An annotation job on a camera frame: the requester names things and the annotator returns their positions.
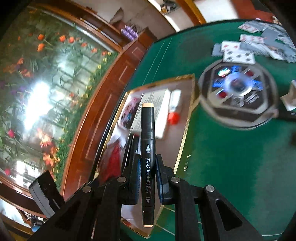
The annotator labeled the black marker pen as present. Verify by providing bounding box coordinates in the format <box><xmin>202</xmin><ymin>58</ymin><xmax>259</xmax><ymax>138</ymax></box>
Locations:
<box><xmin>140</xmin><ymin>103</ymin><xmax>156</xmax><ymax>228</ymax></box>

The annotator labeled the blue white medicine box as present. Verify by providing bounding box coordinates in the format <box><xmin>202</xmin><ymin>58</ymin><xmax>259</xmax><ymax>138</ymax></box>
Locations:
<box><xmin>280</xmin><ymin>80</ymin><xmax>296</xmax><ymax>111</ymax></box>

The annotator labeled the red pouch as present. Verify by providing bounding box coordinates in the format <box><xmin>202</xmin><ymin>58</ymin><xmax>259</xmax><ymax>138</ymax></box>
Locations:
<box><xmin>100</xmin><ymin>143</ymin><xmax>121</xmax><ymax>183</ymax></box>

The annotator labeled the white tube red cap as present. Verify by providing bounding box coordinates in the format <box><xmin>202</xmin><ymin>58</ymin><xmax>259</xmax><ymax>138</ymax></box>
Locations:
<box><xmin>168</xmin><ymin>89</ymin><xmax>182</xmax><ymax>125</ymax></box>

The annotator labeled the gold-rimmed tray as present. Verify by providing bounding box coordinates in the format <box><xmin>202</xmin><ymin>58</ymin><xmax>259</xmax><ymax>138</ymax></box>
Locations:
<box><xmin>92</xmin><ymin>74</ymin><xmax>195</xmax><ymax>240</ymax></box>

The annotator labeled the white paper booklet box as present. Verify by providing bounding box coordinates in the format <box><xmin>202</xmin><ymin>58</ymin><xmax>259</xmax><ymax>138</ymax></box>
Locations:
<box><xmin>130</xmin><ymin>88</ymin><xmax>172</xmax><ymax>140</ymax></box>

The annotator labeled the round table centre console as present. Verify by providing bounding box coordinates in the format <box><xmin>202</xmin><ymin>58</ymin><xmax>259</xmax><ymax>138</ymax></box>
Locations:
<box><xmin>198</xmin><ymin>60</ymin><xmax>279</xmax><ymax>130</ymax></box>

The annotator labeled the flower mural window panel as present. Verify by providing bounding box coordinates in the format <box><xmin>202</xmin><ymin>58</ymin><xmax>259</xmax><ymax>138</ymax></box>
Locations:
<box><xmin>1</xmin><ymin>6</ymin><xmax>118</xmax><ymax>189</ymax></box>

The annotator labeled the face-up card near console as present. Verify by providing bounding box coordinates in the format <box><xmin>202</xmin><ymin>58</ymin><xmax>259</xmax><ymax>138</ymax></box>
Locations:
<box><xmin>223</xmin><ymin>50</ymin><xmax>256</xmax><ymax>65</ymax></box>

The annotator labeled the purple spray can left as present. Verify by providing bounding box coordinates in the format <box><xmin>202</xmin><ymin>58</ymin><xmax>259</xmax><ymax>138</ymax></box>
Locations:
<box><xmin>120</xmin><ymin>28</ymin><xmax>134</xmax><ymax>41</ymax></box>

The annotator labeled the purple spray can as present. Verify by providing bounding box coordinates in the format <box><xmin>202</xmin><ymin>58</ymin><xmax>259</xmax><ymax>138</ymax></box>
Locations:
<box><xmin>120</xmin><ymin>28</ymin><xmax>134</xmax><ymax>41</ymax></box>
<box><xmin>125</xmin><ymin>25</ymin><xmax>138</xmax><ymax>39</ymax></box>

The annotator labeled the purple spray can right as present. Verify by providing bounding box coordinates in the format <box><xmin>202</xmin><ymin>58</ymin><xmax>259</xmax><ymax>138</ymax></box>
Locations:
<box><xmin>125</xmin><ymin>25</ymin><xmax>138</xmax><ymax>39</ymax></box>

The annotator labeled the scattered playing card pile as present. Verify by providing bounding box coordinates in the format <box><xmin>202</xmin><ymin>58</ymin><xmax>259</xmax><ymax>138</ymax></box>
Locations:
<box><xmin>212</xmin><ymin>21</ymin><xmax>295</xmax><ymax>63</ymax></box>

